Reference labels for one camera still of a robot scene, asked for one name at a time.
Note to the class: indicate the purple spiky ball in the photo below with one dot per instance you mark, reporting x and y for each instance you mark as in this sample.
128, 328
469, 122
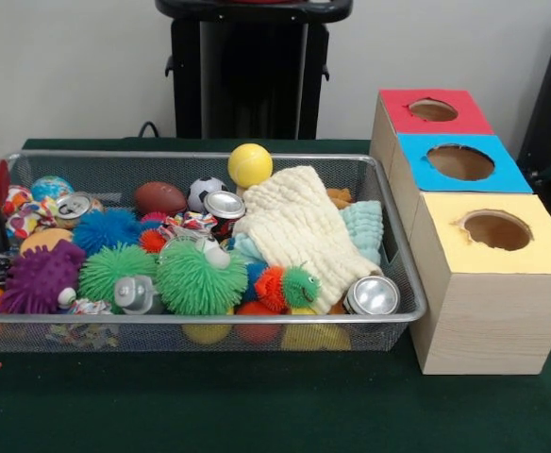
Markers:
40, 278

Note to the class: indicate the brown toy football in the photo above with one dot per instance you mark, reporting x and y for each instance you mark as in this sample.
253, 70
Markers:
159, 198

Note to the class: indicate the green spiky ball with eyes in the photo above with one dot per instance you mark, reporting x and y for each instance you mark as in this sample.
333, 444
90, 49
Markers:
200, 280

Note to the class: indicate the bag of coloured spiky balls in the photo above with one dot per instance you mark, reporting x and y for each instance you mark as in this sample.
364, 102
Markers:
285, 288

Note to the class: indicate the cream knitted cloth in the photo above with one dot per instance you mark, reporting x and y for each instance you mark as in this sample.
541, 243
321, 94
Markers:
299, 226

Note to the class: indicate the mint green cloth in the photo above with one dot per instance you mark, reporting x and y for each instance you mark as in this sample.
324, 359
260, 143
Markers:
365, 231

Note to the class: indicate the clear mesh bin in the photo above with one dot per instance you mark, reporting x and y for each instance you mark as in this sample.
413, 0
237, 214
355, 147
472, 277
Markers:
400, 294

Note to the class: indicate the wooden box with three holes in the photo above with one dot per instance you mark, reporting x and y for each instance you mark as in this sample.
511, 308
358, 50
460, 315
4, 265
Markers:
492, 302

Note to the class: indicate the blue spiky ball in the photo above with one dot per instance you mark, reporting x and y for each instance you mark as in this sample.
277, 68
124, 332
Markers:
106, 229

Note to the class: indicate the plain green spiky ball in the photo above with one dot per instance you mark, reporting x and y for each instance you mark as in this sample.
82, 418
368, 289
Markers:
113, 269

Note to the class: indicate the red black can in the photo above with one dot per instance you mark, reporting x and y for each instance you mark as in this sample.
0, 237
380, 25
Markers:
225, 208

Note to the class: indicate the yellow ball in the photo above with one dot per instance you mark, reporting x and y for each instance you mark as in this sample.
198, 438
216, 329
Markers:
250, 165

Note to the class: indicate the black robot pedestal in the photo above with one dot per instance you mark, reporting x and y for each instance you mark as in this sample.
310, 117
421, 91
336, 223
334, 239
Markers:
252, 71

